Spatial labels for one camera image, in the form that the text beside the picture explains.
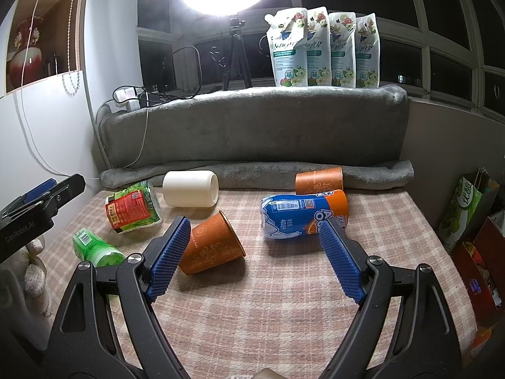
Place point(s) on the green paper bag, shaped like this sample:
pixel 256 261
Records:
pixel 469 205

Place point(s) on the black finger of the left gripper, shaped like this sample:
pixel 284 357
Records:
pixel 30 215

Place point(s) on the orange paper cup far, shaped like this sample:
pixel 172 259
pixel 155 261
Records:
pixel 319 181

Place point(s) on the blue orange drink cup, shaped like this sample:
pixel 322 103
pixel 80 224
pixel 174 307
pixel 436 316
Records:
pixel 287 216

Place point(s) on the orange paper cup near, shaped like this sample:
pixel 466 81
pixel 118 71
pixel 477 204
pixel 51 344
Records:
pixel 212 243

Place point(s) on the orange paper cup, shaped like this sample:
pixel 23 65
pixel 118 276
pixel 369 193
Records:
pixel 319 181
pixel 212 243

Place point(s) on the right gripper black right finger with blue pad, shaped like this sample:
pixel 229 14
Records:
pixel 424 343

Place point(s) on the green plastic bottle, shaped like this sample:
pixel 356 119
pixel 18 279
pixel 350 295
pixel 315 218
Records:
pixel 89 247

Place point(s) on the white power strip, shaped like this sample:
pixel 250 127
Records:
pixel 128 98

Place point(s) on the red box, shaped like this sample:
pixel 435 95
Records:
pixel 480 264

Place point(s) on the plaid tablecloth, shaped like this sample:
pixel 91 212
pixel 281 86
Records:
pixel 281 306

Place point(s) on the grey fleece blanket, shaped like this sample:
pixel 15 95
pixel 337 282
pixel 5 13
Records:
pixel 261 138

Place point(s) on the detergent refill pouch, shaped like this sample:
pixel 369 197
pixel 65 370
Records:
pixel 367 52
pixel 318 47
pixel 286 38
pixel 342 45

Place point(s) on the black tripod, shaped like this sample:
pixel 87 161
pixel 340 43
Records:
pixel 238 51

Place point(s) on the white plastic cup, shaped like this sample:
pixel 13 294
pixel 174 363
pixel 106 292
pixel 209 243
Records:
pixel 191 189

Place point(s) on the green red snack cup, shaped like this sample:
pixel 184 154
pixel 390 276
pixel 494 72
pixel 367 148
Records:
pixel 133 208

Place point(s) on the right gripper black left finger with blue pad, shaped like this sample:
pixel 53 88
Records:
pixel 83 341

